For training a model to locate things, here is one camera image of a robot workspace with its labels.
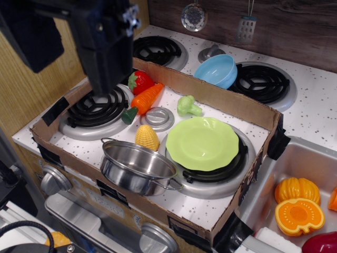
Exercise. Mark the silver centre stove knob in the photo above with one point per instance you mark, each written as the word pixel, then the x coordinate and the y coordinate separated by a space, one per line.
pixel 158 118

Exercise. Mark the front right black burner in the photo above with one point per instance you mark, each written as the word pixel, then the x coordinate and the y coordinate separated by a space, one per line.
pixel 234 168

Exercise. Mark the hanging silver slotted spatula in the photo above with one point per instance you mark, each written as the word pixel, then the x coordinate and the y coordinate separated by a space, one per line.
pixel 246 27

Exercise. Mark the cut orange pumpkin half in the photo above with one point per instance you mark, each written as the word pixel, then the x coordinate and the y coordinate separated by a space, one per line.
pixel 300 216

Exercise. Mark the orange toy carrot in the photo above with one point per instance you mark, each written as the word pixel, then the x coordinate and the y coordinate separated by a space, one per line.
pixel 142 103

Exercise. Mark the light blue plastic bowl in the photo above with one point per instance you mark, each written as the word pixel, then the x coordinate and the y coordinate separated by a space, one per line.
pixel 219 70

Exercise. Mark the back left black burner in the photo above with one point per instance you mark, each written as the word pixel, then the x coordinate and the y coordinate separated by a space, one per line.
pixel 156 49

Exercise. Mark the orange toy piece at edge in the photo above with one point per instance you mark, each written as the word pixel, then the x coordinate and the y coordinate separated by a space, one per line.
pixel 332 203

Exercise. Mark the silver oven door handle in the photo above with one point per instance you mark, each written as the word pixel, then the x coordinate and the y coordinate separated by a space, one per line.
pixel 90 228

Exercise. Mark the stainless steel pot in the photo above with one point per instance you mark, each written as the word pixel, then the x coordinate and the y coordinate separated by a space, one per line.
pixel 138 169

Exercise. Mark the red toy strawberry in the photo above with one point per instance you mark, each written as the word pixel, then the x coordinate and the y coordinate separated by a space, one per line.
pixel 139 81

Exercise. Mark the back right black burner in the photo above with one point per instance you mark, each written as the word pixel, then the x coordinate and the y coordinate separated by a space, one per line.
pixel 261 83

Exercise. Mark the brown cardboard fence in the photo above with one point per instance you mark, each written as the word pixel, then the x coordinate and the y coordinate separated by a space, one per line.
pixel 221 100

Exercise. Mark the silver stove knob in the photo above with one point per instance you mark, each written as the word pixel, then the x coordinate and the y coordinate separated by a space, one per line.
pixel 158 118
pixel 207 53

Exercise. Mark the right silver oven knob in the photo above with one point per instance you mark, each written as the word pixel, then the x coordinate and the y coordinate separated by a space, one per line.
pixel 154 239

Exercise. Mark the silver toy sink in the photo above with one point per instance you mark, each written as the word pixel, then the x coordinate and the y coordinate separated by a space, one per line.
pixel 300 159

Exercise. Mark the black burner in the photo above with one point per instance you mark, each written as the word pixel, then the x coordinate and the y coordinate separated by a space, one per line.
pixel 96 110
pixel 156 49
pixel 261 83
pixel 234 168

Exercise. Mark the green toy broccoli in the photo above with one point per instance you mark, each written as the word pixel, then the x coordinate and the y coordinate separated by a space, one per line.
pixel 186 105

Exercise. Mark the silver oven knob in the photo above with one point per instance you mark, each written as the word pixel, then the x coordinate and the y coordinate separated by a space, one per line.
pixel 54 181
pixel 154 239

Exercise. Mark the orange toy below stove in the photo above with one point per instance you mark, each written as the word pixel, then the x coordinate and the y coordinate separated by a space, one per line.
pixel 60 239

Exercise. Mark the dark red toy pepper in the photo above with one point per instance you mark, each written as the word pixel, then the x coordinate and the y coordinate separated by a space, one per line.
pixel 324 242

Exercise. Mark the hanging silver strainer ladle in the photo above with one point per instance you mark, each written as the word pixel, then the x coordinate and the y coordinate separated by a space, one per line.
pixel 194 17

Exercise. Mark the front left black burner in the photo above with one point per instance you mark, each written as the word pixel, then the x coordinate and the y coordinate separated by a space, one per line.
pixel 96 110

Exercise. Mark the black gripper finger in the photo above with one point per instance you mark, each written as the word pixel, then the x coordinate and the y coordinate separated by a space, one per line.
pixel 103 34
pixel 34 38

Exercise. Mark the orange toy pumpkin half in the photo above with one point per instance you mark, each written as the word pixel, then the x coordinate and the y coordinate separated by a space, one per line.
pixel 293 188

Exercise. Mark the light green plastic plate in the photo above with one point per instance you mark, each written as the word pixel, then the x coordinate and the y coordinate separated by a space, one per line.
pixel 202 143

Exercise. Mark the left silver oven knob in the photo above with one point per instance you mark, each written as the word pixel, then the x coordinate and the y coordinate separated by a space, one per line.
pixel 54 181

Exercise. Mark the yellow toy corn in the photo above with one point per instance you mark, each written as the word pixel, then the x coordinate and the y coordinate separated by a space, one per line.
pixel 147 137

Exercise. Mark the silver back stove knob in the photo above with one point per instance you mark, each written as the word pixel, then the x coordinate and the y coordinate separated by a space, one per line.
pixel 207 53

